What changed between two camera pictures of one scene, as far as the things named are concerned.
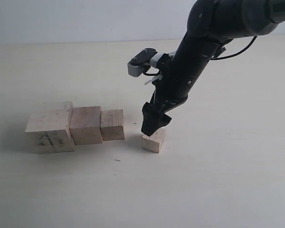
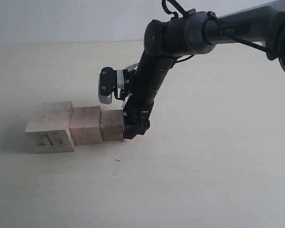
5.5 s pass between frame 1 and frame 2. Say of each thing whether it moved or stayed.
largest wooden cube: stayed
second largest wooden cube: stayed
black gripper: moved
